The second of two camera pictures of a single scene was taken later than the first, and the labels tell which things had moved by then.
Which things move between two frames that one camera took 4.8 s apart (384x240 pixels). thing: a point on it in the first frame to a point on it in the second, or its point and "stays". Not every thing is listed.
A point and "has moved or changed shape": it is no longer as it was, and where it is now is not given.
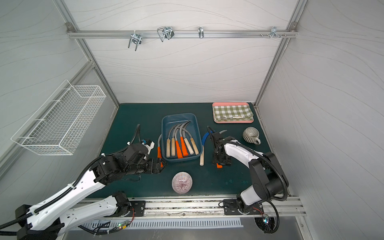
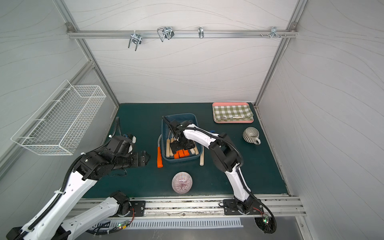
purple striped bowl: x=182 y=182 stays
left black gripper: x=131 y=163 to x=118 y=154
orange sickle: x=159 y=151 stays
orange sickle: x=218 y=166 has moved or changed shape
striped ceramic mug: x=251 y=134 stays
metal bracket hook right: x=273 y=31 stays
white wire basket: x=59 y=125 stays
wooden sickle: x=168 y=143 stays
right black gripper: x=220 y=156 to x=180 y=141
